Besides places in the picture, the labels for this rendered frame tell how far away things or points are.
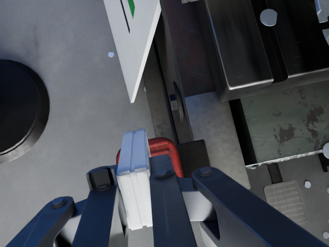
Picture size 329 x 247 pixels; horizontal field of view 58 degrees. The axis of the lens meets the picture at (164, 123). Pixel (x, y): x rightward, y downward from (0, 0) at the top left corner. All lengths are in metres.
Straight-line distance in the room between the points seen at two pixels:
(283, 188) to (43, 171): 0.78
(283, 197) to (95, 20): 0.90
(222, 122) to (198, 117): 0.03
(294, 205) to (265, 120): 0.56
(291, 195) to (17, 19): 1.15
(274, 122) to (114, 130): 0.73
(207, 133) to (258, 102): 0.08
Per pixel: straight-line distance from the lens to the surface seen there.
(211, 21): 0.39
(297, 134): 0.44
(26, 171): 1.15
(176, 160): 0.28
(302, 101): 0.45
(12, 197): 1.17
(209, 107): 0.41
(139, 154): 0.15
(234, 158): 0.41
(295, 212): 0.95
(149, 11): 0.63
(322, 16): 0.33
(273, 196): 0.93
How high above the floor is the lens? 1.04
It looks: 79 degrees down
